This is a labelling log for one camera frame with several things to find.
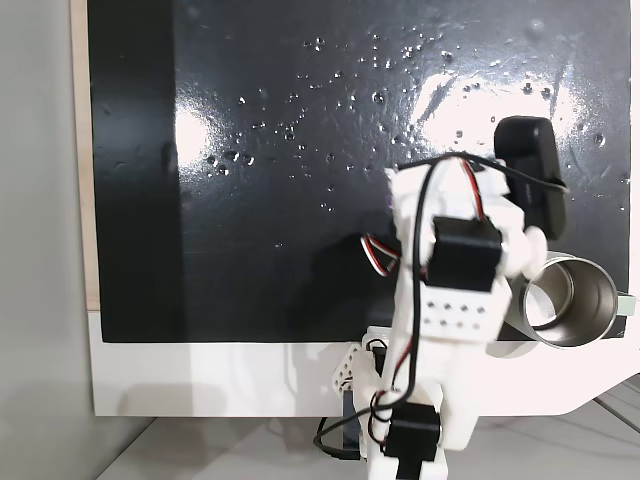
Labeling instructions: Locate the black oval camera box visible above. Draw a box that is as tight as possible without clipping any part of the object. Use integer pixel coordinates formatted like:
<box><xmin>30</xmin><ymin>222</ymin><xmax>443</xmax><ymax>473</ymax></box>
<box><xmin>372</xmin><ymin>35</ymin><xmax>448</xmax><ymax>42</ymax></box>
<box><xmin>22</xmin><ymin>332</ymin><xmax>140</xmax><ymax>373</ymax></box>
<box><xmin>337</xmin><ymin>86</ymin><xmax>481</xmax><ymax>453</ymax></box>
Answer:
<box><xmin>493</xmin><ymin>115</ymin><xmax>569</xmax><ymax>242</ymax></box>

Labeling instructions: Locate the glossy black mat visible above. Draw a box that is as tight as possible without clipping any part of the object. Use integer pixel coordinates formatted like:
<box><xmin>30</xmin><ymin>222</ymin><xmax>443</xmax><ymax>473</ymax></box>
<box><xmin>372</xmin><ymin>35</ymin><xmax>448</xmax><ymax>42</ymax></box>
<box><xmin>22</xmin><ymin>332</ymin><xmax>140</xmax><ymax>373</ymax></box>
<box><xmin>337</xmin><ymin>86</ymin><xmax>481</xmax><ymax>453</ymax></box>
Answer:
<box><xmin>87</xmin><ymin>0</ymin><xmax>630</xmax><ymax>345</ymax></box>

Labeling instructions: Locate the black base cable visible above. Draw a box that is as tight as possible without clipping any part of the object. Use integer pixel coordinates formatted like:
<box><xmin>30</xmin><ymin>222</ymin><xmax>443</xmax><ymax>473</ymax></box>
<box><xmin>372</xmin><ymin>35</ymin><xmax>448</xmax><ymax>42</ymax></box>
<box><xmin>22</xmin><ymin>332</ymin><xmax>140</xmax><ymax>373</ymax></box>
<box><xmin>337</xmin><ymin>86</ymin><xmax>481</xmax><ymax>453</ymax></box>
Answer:
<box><xmin>313</xmin><ymin>416</ymin><xmax>362</xmax><ymax>460</ymax></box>

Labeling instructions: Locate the red white black servo cable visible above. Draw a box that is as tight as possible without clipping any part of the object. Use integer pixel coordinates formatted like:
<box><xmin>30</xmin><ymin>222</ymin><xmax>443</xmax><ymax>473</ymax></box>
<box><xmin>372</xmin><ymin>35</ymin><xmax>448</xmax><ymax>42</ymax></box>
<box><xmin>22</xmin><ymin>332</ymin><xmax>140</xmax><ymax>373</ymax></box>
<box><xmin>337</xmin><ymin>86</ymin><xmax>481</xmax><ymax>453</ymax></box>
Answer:
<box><xmin>360</xmin><ymin>232</ymin><xmax>403</xmax><ymax>277</ymax></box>

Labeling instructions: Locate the metal cup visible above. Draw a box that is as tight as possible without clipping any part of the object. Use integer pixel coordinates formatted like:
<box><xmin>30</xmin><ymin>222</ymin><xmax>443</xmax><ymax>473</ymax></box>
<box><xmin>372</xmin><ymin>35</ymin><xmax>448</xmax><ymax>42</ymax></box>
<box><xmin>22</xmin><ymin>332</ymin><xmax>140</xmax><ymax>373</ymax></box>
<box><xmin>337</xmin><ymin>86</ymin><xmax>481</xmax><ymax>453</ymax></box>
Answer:
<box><xmin>487</xmin><ymin>252</ymin><xmax>622</xmax><ymax>359</ymax></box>

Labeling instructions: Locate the black camera cable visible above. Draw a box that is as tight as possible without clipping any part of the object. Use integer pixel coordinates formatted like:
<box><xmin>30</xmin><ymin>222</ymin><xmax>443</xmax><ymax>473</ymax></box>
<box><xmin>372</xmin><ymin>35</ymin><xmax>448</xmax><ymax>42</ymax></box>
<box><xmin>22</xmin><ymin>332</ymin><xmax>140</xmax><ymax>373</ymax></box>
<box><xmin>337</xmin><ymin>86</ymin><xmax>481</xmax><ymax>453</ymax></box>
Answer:
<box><xmin>367</xmin><ymin>154</ymin><xmax>572</xmax><ymax>446</ymax></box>

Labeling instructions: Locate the white perforated bracket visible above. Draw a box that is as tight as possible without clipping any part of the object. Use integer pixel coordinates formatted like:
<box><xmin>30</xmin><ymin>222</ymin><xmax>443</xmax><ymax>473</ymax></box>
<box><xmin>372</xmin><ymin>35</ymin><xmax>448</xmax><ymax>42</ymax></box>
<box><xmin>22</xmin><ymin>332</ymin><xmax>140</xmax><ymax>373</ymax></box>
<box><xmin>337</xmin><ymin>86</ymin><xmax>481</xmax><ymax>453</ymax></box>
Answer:
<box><xmin>329</xmin><ymin>343</ymin><xmax>363</xmax><ymax>397</ymax></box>

